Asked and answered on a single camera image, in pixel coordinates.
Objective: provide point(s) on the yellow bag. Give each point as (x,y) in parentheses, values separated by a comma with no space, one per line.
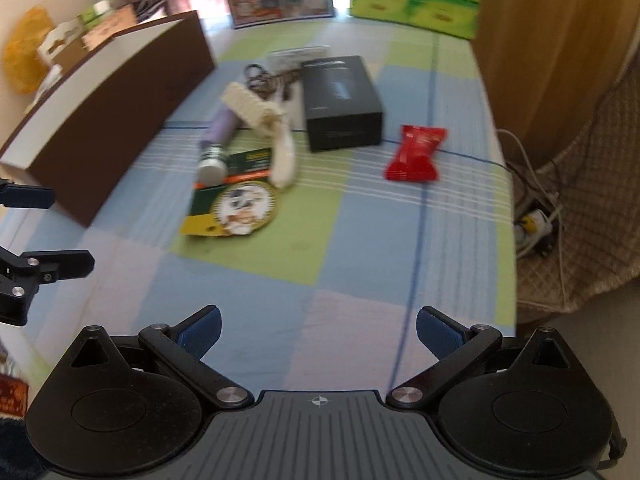
(27,50)

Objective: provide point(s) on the chair with quilted beige cover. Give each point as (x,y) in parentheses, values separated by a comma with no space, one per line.
(595,200)

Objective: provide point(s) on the white plastic comb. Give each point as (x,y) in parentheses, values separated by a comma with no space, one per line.
(247,105)

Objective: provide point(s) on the brown hair claw clip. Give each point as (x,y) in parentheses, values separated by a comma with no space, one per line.
(265,80)

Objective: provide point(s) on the white power strip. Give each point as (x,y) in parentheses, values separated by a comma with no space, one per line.
(535,225)

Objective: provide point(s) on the purple cosmetic tube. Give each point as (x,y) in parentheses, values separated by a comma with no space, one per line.
(221,126)

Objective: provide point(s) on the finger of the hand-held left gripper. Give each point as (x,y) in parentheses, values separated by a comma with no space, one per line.
(27,197)
(65,264)

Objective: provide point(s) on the wooden cabinet panel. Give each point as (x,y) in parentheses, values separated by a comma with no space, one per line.
(550,40)

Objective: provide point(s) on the plain cardboard box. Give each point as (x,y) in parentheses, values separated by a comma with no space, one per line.
(107,25)

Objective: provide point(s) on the brown cardboard storage box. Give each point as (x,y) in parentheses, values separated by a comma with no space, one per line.
(125,105)

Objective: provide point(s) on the green card packet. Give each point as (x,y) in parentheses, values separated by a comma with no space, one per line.
(235,205)

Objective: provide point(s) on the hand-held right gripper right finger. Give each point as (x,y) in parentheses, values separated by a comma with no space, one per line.
(437,334)

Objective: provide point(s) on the clear plastic packet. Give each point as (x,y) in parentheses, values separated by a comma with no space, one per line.
(300,55)

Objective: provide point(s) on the red snack packet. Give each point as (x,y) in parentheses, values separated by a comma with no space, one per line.
(416,152)

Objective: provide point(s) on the checked cloth desktop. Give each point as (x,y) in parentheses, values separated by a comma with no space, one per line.
(350,240)

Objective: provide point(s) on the black product box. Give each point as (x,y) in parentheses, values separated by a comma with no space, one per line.
(340,105)

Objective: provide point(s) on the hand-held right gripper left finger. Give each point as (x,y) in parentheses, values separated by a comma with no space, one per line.
(202,334)

